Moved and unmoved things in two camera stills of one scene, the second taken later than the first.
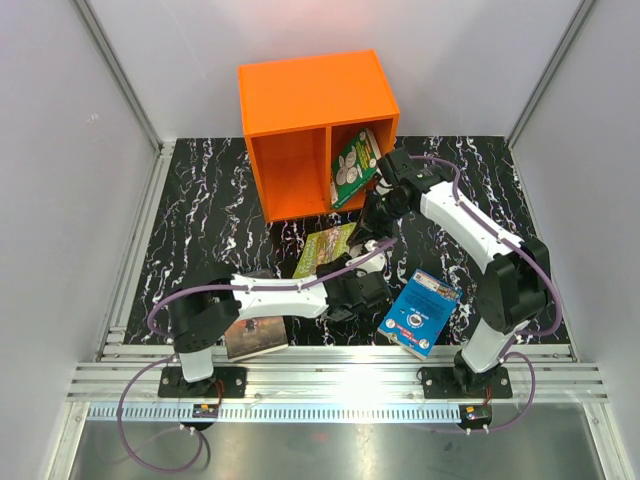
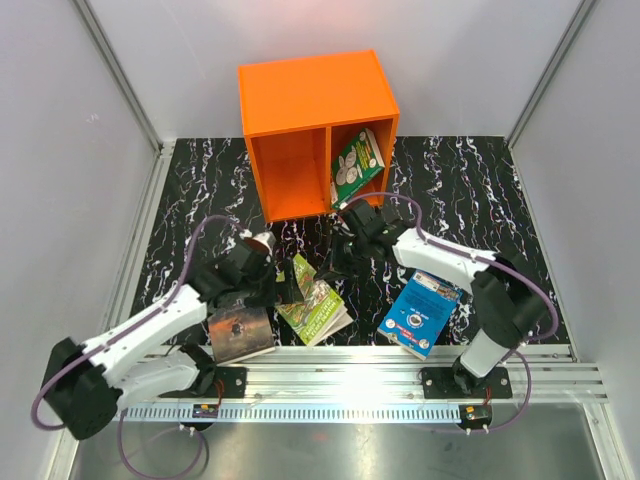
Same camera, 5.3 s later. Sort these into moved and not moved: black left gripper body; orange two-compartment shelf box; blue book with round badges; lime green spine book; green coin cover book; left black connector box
Moved: lime green spine book; black left gripper body
Not moved: blue book with round badges; orange two-compartment shelf box; green coin cover book; left black connector box
